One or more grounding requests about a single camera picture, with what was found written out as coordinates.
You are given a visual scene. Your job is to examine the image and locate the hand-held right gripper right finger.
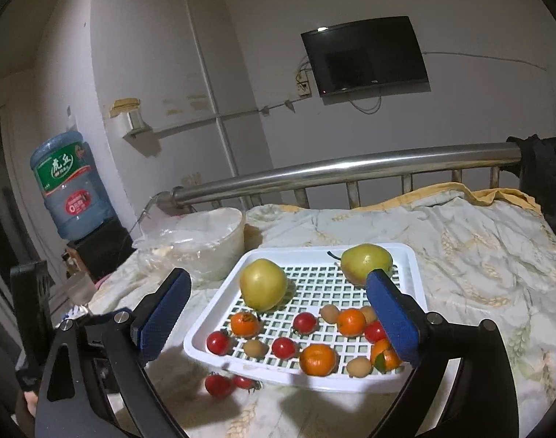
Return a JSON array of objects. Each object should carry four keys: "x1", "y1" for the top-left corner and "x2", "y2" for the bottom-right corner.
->
[{"x1": 365, "y1": 268, "x2": 520, "y2": 438}]

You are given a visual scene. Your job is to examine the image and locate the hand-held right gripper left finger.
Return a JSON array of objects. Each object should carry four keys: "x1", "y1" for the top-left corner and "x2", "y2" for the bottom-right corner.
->
[{"x1": 34, "y1": 268, "x2": 193, "y2": 438}]

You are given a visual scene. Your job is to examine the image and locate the orange with green leaf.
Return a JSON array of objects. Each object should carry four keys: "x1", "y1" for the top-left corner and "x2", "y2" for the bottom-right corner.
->
[{"x1": 370, "y1": 338, "x2": 403, "y2": 373}]

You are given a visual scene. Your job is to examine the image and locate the large orange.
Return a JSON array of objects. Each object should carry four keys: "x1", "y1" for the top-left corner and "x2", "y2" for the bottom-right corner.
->
[{"x1": 299, "y1": 343, "x2": 338, "y2": 377}]

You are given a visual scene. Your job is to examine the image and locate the white slotted plastic tray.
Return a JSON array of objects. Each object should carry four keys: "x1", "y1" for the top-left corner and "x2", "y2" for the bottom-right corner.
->
[{"x1": 183, "y1": 243, "x2": 428, "y2": 394}]

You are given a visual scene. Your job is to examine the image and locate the person's left hand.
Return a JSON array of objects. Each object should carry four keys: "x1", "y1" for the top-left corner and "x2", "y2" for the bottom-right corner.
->
[{"x1": 14, "y1": 390, "x2": 38, "y2": 436}]

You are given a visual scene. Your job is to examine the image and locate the small orange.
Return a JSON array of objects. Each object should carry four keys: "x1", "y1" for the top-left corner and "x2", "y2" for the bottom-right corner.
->
[
  {"x1": 336, "y1": 308, "x2": 367, "y2": 337},
  {"x1": 230, "y1": 311, "x2": 261, "y2": 339}
]

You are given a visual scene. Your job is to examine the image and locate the yellow-green pear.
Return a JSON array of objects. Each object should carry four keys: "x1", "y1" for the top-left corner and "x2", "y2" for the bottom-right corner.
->
[
  {"x1": 328, "y1": 244, "x2": 394, "y2": 286},
  {"x1": 239, "y1": 258, "x2": 288, "y2": 312}
]

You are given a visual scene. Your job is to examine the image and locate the clear plastic bag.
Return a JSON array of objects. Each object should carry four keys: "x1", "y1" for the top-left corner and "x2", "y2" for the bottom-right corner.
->
[{"x1": 134, "y1": 207, "x2": 246, "y2": 290}]

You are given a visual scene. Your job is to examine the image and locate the black water dispenser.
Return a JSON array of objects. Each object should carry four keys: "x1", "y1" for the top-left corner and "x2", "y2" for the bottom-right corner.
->
[{"x1": 65, "y1": 219, "x2": 135, "y2": 284}]

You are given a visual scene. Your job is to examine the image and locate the blue water jug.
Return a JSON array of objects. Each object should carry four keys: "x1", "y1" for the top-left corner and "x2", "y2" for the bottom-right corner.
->
[{"x1": 30, "y1": 130, "x2": 116, "y2": 241}]

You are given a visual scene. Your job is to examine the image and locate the dark cloth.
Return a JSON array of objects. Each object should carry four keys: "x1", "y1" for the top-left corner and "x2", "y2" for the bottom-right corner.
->
[{"x1": 506, "y1": 134, "x2": 556, "y2": 256}]

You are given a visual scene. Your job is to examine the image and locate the metal bed rail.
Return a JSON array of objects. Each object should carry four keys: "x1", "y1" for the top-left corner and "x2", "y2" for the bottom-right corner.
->
[{"x1": 170, "y1": 142, "x2": 522, "y2": 211}]

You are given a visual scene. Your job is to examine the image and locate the white horizontal cable conduit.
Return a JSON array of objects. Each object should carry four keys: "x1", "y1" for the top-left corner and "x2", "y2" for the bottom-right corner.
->
[{"x1": 125, "y1": 100, "x2": 306, "y2": 140}]

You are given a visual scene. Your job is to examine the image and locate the white wall switch box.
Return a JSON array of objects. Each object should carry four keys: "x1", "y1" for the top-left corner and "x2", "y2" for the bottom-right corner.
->
[{"x1": 111, "y1": 98, "x2": 146, "y2": 137}]

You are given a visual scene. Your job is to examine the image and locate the television cable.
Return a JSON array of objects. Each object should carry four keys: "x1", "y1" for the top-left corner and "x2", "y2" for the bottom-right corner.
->
[{"x1": 351, "y1": 93, "x2": 383, "y2": 114}]

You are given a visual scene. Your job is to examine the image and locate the white vertical wall pipe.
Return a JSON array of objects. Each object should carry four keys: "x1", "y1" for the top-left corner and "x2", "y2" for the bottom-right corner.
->
[{"x1": 182, "y1": 0, "x2": 239, "y2": 178}]

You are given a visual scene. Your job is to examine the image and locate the wall socket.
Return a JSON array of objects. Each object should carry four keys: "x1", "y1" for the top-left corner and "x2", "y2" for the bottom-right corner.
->
[{"x1": 296, "y1": 66, "x2": 312, "y2": 99}]

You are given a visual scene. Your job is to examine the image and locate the black wall television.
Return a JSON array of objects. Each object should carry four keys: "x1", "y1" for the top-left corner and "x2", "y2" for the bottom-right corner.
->
[{"x1": 300, "y1": 15, "x2": 430, "y2": 97}]

